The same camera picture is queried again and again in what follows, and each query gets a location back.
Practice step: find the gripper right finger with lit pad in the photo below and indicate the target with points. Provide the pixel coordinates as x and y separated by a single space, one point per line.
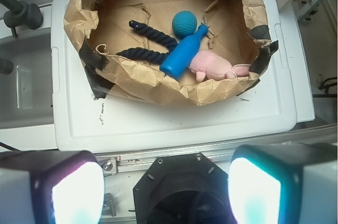
284 183

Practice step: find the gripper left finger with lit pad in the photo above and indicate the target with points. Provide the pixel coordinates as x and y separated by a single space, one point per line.
51 187

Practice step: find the white plastic bin lid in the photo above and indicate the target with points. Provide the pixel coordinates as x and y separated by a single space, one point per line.
114 124

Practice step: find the clear plastic storage bin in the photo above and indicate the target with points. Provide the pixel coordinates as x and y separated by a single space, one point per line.
26 92

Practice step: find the pink plush toy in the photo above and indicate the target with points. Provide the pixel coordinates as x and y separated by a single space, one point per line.
207 64

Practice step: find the blue plastic bottle toy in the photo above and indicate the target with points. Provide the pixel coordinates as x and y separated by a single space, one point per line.
180 58

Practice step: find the black clamp knob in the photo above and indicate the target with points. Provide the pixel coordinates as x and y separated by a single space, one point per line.
21 13

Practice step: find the crumpled brown paper bag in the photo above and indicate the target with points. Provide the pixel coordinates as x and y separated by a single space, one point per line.
99 30

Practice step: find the teal dimpled rubber ball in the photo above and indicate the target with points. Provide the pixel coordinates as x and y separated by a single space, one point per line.
184 23

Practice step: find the black octagonal mount plate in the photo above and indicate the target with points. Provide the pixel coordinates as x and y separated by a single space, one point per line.
183 189

